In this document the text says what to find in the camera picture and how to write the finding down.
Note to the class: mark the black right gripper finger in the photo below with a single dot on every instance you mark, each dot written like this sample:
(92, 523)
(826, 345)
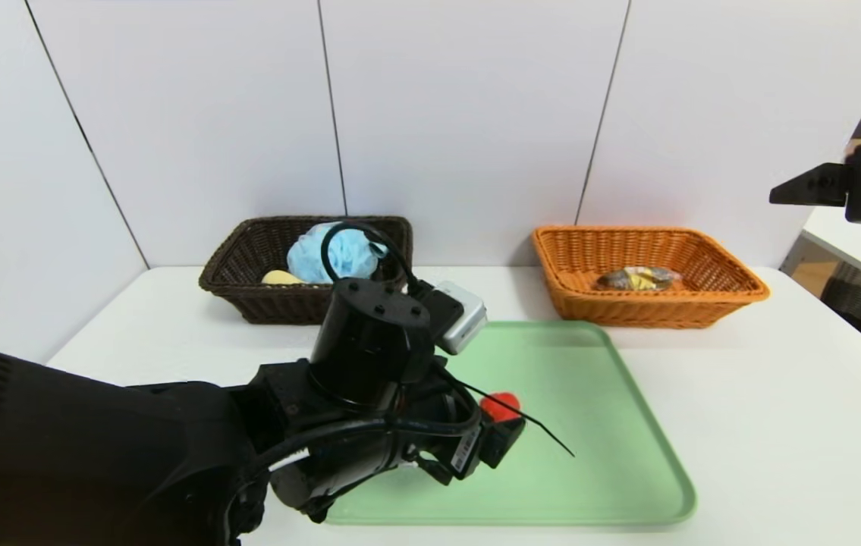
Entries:
(817, 186)

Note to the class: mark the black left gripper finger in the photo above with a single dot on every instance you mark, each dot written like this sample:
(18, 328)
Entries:
(502, 444)

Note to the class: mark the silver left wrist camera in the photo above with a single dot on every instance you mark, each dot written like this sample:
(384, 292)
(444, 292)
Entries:
(464, 322)

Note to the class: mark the light green plastic tray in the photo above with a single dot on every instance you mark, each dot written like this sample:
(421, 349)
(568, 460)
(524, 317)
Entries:
(589, 455)

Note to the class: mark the thin black zip tie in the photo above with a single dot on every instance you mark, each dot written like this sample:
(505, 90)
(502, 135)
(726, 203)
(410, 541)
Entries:
(536, 432)

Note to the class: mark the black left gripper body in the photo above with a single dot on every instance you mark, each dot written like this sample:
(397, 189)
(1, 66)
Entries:
(473, 453)

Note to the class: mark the grey and yellow snack packet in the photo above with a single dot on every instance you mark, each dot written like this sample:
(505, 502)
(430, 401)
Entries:
(639, 278)

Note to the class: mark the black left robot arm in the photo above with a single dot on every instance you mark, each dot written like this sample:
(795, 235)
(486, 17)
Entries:
(96, 462)

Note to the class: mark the small red rubber toy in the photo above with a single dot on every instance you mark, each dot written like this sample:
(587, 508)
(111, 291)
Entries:
(500, 406)

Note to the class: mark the light blue mesh bath loofah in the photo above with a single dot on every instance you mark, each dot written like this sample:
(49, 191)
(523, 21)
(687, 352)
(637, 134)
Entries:
(309, 254)

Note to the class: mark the dark brown wicker basket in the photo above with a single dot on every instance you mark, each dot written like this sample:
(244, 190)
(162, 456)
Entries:
(248, 296)

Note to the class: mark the orange wicker basket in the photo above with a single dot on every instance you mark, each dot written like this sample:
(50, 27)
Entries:
(627, 307)

